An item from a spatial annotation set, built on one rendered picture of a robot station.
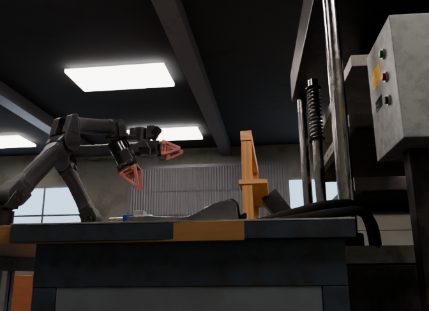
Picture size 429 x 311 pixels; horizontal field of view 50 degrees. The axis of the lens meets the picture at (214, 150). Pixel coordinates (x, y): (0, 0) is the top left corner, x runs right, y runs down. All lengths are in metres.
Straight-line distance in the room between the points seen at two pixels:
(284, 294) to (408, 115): 0.73
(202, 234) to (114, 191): 8.39
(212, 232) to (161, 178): 8.11
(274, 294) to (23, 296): 3.15
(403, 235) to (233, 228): 1.36
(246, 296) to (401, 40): 0.95
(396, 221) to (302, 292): 1.29
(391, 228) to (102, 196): 7.68
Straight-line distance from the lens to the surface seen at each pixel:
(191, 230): 0.92
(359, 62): 1.95
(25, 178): 1.45
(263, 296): 0.94
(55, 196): 9.73
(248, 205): 3.83
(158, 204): 8.94
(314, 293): 0.94
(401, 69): 1.50
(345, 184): 1.71
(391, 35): 1.55
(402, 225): 2.19
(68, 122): 1.57
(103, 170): 9.46
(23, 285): 3.94
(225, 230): 0.92
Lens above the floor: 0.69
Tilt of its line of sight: 15 degrees up
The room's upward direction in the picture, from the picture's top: 1 degrees counter-clockwise
